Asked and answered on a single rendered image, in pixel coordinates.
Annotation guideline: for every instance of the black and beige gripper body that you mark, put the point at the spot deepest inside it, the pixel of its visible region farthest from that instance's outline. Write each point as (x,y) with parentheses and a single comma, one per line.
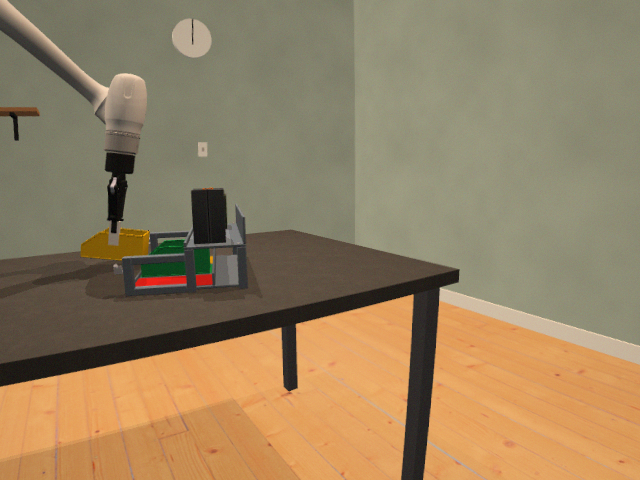
(119,164)

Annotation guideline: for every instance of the green bin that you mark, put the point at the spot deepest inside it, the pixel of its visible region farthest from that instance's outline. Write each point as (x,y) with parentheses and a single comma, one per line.
(202,261)

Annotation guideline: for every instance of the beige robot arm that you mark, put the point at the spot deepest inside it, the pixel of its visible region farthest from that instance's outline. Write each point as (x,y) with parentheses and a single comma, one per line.
(124,110)

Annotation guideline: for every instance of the yellow bin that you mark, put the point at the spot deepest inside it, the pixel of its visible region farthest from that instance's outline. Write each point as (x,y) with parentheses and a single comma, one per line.
(129,245)

